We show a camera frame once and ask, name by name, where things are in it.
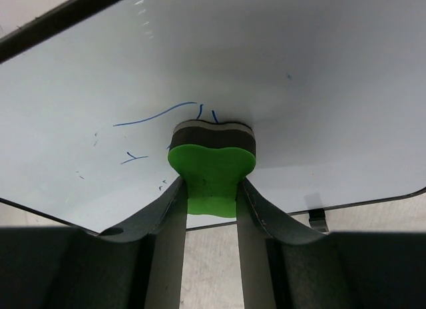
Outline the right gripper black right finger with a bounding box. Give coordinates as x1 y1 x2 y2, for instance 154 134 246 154
236 180 425 308

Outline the black-framed whiteboard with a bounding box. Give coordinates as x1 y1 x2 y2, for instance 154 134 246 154
1 0 425 232

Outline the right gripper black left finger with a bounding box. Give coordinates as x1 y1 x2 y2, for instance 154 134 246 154
1 178 186 308

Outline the green bone-shaped eraser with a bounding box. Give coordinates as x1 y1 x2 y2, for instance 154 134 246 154
168 120 256 218

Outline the black wire whiteboard stand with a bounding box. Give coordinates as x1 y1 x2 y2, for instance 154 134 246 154
304 193 329 233

